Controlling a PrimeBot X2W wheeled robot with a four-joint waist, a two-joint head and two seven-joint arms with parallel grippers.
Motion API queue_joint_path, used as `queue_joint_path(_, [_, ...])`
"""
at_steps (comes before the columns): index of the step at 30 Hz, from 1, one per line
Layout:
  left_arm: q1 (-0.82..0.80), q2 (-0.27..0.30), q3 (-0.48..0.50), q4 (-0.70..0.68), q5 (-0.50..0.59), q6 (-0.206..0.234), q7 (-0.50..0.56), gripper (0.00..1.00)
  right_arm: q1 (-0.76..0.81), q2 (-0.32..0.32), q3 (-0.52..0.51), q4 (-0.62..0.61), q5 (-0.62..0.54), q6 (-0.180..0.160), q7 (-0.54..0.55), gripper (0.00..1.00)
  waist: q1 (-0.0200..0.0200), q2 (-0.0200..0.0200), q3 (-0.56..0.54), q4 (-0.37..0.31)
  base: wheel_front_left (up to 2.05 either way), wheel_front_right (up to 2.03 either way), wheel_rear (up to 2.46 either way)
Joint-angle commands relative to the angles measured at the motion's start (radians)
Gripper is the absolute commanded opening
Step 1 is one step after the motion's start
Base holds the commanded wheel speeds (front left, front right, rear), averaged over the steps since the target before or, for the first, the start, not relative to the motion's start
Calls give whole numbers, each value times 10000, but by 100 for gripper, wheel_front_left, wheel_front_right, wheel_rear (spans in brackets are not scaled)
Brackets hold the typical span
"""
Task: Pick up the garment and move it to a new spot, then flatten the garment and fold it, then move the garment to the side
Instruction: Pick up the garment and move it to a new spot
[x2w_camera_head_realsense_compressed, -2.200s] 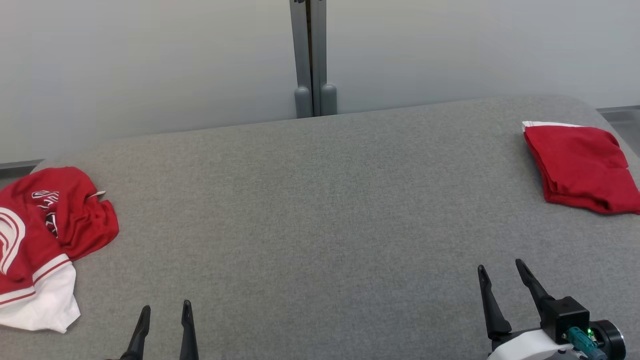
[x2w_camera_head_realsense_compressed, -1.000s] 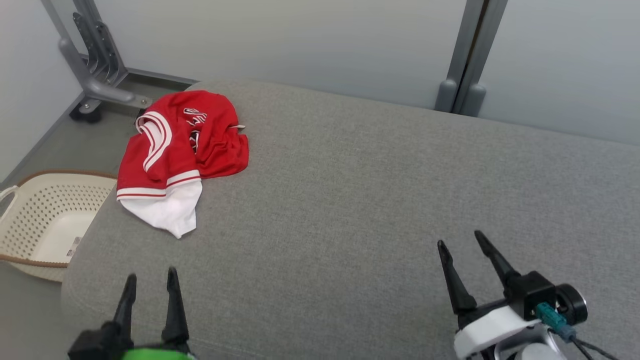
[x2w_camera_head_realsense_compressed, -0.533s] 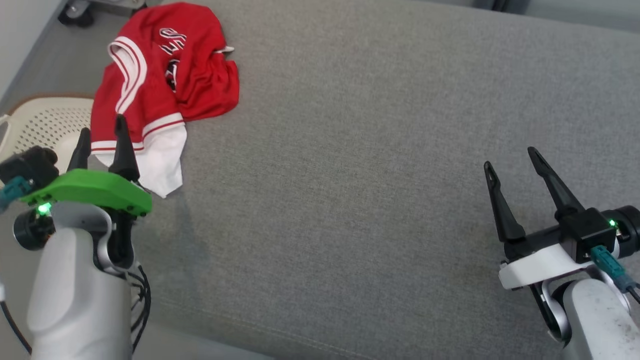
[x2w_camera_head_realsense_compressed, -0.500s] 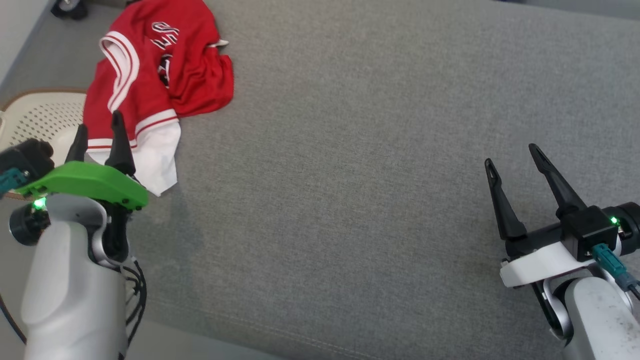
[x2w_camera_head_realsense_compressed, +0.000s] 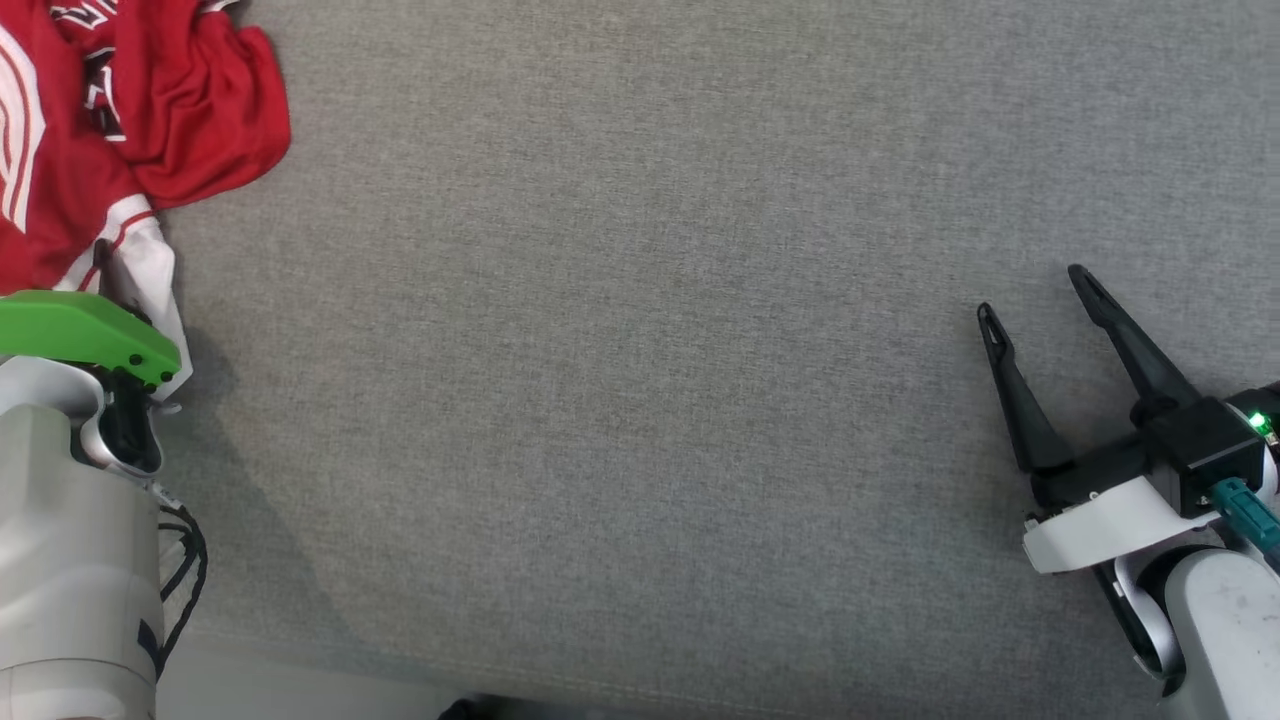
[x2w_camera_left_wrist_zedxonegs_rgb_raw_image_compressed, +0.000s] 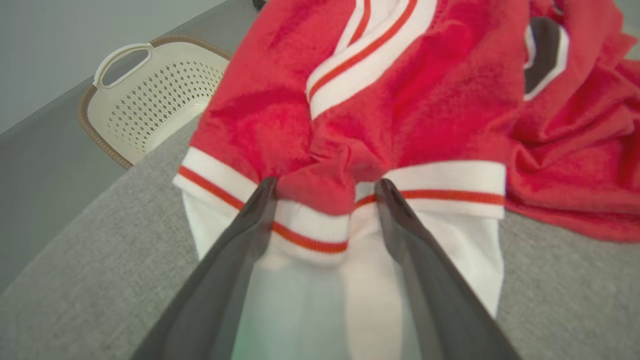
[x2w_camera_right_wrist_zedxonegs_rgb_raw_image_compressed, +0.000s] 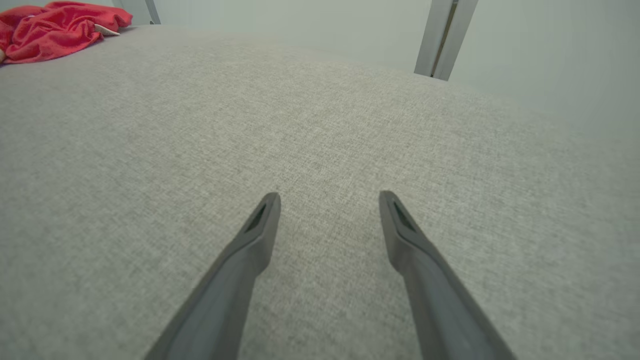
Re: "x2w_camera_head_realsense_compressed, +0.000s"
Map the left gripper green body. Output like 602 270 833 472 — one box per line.
0 290 183 391

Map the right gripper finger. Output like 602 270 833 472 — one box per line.
977 302 1076 474
1067 264 1201 426

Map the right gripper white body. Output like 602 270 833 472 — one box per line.
1022 440 1216 574

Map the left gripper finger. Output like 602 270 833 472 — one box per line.
93 238 151 326

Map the red white basketball jersey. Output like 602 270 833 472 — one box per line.
0 0 293 401

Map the grey fabric sofa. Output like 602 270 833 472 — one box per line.
0 0 1280 720

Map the teal right camera connector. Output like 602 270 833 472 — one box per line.
1208 477 1280 556

